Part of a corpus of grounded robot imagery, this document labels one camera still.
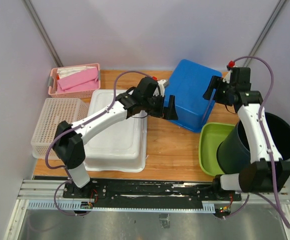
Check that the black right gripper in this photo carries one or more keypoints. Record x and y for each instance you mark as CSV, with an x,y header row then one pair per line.
x,y
214,82

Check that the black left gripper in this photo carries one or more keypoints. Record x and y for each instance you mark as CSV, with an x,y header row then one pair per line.
x,y
168,113

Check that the blue plastic tub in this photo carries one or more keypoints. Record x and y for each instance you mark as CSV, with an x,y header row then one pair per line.
x,y
188,82

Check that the large white plastic tub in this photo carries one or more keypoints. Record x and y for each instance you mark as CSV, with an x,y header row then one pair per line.
x,y
120,147

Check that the black round bucket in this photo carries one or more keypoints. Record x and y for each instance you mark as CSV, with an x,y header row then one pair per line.
x,y
233,154

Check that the white perforated plastic basket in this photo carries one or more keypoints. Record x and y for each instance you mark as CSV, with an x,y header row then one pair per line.
x,y
54,111

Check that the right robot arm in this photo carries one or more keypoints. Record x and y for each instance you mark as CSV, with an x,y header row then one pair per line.
x,y
262,169

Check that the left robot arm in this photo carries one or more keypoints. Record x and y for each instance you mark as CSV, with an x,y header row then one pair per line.
x,y
70,138

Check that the lime green plastic tub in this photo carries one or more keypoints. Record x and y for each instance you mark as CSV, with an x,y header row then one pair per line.
x,y
211,136

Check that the pink folded cloth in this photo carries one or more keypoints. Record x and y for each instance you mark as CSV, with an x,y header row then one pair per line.
x,y
82,80

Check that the white folded cloth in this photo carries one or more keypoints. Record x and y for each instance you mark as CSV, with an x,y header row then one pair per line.
x,y
65,72

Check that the pink plastic basket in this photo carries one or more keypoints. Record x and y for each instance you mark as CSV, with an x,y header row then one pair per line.
x,y
53,86

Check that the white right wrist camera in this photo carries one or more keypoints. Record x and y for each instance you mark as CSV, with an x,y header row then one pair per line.
x,y
227,77

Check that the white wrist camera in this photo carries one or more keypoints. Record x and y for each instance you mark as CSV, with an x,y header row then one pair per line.
x,y
160,89
227,77

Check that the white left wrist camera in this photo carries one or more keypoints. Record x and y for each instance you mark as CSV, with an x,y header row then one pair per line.
x,y
160,89

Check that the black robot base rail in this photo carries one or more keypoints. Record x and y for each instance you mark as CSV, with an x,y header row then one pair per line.
x,y
146,193

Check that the white slotted cable duct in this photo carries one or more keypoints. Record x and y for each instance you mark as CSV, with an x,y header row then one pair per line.
x,y
76,205

